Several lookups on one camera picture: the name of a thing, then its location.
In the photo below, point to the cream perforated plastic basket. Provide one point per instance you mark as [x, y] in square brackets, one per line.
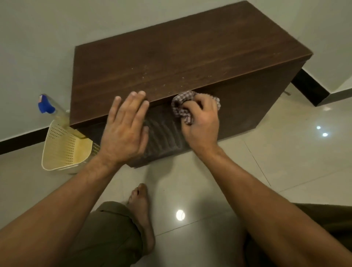
[64, 148]

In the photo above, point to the clear spray bottle blue nozzle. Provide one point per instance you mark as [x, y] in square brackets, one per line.
[46, 106]

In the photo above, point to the person's left trouser leg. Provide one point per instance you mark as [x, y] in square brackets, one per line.
[110, 236]

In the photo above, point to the person's left hand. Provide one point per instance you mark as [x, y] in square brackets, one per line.
[121, 134]

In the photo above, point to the person's right hand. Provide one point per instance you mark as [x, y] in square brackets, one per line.
[203, 123]

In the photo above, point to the person's left forearm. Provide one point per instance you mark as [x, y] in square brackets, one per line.
[55, 217]

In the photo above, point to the checked cleaning cloth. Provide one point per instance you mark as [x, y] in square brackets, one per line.
[180, 106]

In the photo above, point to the person's left little finger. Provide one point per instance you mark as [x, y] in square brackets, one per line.
[113, 110]

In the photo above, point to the person's left thumb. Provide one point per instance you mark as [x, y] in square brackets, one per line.
[145, 140]

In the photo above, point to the person's right thumb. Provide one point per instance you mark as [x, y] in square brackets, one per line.
[186, 121]

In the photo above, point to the person's right forearm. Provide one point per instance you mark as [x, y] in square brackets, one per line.
[269, 217]

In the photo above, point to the person's left middle finger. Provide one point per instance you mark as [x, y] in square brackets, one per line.
[138, 106]

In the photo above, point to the dark brown wooden cabinet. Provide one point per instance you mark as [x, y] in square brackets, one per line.
[192, 55]

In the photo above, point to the person's left foot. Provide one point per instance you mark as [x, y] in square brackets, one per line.
[143, 214]

